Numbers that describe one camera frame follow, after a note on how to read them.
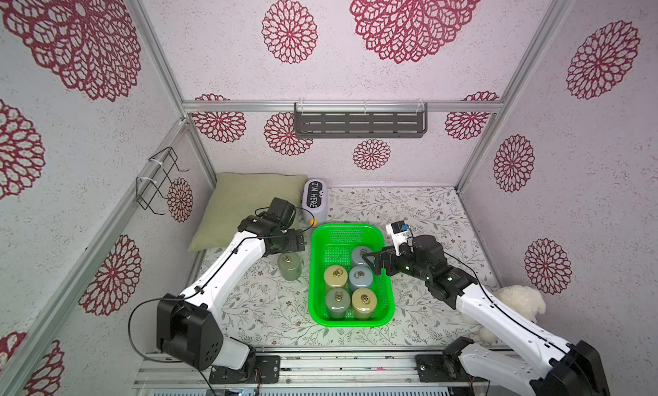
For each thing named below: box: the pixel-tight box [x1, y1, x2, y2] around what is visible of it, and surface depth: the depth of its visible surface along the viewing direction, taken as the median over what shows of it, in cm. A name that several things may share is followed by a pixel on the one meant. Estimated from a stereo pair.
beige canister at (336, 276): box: [323, 264, 349, 288], surface depth 85 cm
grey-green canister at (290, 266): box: [277, 252, 303, 282], surface depth 89 cm
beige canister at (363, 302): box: [351, 288, 377, 320], surface depth 80 cm
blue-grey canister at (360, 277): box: [348, 264, 374, 293], surface depth 85 cm
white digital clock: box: [301, 178, 329, 226], surface depth 105 cm
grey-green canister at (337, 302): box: [325, 287, 352, 319], surface depth 80 cm
